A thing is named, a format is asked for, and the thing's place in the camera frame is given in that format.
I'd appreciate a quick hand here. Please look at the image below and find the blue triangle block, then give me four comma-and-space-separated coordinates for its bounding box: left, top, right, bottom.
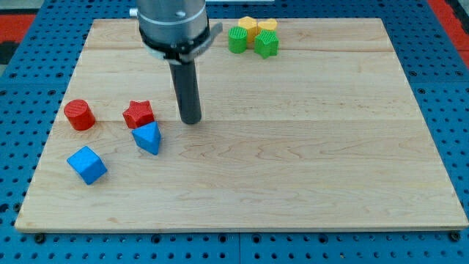
131, 121, 161, 155

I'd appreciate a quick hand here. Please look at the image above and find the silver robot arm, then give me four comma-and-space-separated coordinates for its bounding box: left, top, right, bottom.
129, 0, 223, 65

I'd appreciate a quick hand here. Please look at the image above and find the blue cube block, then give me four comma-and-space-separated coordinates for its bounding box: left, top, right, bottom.
67, 146, 108, 185

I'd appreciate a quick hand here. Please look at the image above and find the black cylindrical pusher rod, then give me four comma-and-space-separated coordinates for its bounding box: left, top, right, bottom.
169, 61, 202, 125

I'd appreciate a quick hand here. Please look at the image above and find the wooden board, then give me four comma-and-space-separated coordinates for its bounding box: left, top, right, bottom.
15, 18, 468, 233

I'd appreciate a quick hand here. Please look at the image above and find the green star block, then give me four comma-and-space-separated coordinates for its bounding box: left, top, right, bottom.
254, 29, 279, 59

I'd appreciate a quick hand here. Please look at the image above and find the green cylinder block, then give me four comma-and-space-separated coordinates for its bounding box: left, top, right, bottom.
228, 26, 248, 54

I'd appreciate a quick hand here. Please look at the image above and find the red star block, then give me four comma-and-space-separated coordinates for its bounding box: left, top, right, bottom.
122, 100, 155, 128

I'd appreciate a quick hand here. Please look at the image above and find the yellow hexagon block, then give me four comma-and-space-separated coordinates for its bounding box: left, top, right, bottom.
238, 16, 258, 43

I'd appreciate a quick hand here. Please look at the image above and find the yellow heart block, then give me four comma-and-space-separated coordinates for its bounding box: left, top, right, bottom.
257, 18, 278, 32

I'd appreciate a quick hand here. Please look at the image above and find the red cylinder block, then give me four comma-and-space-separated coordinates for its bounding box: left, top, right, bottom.
64, 99, 95, 131

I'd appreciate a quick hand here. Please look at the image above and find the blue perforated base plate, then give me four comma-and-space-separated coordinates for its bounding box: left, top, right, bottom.
1, 0, 468, 263

